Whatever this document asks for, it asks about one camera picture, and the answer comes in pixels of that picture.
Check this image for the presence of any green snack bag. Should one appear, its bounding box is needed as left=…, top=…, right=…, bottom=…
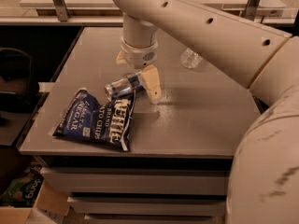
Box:
left=1, top=165, right=44, bottom=207

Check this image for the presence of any grey drawer cabinet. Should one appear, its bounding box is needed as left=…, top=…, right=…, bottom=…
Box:
left=21, top=28, right=259, bottom=224

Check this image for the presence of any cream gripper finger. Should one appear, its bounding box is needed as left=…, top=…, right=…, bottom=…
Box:
left=116, top=51, right=127, bottom=64
left=139, top=65, right=162, bottom=105

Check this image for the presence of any white shelf with metal brackets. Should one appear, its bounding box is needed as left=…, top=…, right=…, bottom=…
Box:
left=0, top=0, right=286, bottom=26

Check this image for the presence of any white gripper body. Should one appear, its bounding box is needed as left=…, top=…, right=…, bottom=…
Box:
left=121, top=38, right=158, bottom=69

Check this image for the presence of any cardboard box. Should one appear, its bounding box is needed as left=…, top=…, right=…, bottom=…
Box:
left=0, top=181, right=69, bottom=224

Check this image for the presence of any clear plastic water bottle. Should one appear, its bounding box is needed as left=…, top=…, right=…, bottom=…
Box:
left=180, top=49, right=203, bottom=69

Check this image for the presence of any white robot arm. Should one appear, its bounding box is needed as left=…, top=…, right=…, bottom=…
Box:
left=113, top=0, right=299, bottom=224

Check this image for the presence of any black chair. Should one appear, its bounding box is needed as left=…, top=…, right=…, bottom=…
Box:
left=0, top=47, right=39, bottom=114

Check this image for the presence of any blue kettle chip bag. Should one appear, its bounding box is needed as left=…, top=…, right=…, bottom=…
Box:
left=51, top=89, right=135, bottom=151

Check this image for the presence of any redbull can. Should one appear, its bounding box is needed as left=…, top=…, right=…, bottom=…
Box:
left=104, top=72, right=144, bottom=101

